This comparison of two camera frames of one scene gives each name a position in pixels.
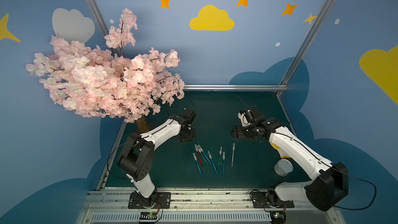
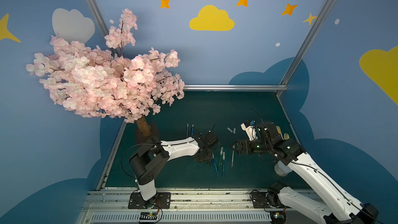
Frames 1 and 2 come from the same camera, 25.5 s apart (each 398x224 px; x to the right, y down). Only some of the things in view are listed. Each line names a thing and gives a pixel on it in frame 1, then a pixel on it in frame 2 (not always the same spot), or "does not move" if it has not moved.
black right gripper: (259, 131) -> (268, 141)
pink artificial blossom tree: (94, 81) does not move
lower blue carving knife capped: (224, 158) does not move
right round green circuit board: (278, 217) does not move
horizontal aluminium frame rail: (236, 87) does not move
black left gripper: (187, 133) -> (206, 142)
